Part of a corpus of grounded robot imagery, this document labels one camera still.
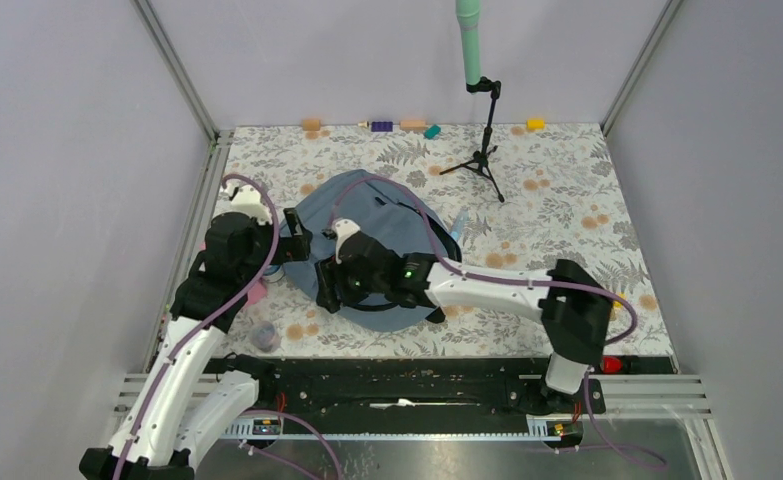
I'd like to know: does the blue grey backpack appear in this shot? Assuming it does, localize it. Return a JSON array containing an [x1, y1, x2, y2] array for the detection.
[[283, 170, 462, 332]]

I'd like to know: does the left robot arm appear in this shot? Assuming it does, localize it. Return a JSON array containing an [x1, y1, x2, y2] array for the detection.
[[79, 208, 312, 479]]

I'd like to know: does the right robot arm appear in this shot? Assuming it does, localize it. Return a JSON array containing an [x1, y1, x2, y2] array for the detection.
[[315, 233, 613, 412]]

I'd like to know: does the blue round cleaning gel jar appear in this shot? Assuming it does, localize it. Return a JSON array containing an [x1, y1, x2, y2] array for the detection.
[[263, 265, 285, 284]]

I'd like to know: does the pink transparent pencil case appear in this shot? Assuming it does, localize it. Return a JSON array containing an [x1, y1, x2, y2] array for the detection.
[[246, 280, 267, 306]]

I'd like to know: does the small clear purple jar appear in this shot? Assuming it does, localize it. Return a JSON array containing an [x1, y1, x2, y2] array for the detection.
[[249, 321, 281, 353]]

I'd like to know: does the small tan wooden block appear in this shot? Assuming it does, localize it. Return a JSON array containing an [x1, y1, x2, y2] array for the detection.
[[301, 118, 322, 132]]

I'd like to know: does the light blue glue tube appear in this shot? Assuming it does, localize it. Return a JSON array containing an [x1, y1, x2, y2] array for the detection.
[[450, 208, 469, 243]]

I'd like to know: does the purple toy brick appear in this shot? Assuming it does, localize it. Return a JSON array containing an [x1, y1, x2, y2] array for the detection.
[[370, 121, 394, 133]]

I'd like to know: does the long tan wooden block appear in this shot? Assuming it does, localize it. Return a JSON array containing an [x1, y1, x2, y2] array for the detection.
[[399, 119, 428, 132]]

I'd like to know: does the teal toy block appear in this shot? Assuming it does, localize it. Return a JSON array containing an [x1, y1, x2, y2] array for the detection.
[[423, 125, 442, 140]]

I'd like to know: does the black mini tripod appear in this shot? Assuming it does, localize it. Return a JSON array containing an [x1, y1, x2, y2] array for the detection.
[[439, 76, 505, 203]]

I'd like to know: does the yellow toy block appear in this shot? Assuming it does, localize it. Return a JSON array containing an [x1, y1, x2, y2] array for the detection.
[[526, 118, 546, 131]]

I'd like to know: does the small yellow cube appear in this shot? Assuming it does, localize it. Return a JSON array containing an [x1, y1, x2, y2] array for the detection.
[[613, 293, 625, 310]]

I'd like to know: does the red black small toy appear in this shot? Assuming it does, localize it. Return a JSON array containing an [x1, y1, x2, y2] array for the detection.
[[601, 356, 624, 374]]

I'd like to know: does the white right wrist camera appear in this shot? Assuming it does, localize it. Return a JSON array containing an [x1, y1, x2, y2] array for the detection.
[[322, 218, 361, 262]]

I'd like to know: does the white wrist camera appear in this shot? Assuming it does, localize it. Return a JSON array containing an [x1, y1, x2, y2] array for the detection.
[[223, 184, 272, 225], [322, 218, 361, 262]]

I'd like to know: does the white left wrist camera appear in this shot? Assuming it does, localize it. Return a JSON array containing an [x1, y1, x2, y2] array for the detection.
[[223, 184, 272, 225]]

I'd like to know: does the aluminium frame rail left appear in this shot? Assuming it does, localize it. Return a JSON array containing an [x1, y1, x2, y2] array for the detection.
[[132, 1, 221, 372]]

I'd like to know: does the aluminium frame rail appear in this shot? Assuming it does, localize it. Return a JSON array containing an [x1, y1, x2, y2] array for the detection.
[[600, 0, 684, 138], [132, 1, 221, 372]]

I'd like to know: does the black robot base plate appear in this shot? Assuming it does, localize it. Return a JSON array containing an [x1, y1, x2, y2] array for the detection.
[[205, 356, 674, 432]]

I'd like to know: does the white slotted cable duct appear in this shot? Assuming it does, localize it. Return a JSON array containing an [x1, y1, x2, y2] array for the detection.
[[219, 416, 562, 442]]

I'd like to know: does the mint green microphone handle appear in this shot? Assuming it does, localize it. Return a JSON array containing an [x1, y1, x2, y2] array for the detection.
[[455, 0, 481, 87]]

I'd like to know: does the aluminium frame rail right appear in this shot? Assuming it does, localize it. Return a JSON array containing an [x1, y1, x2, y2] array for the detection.
[[600, 0, 684, 138]]

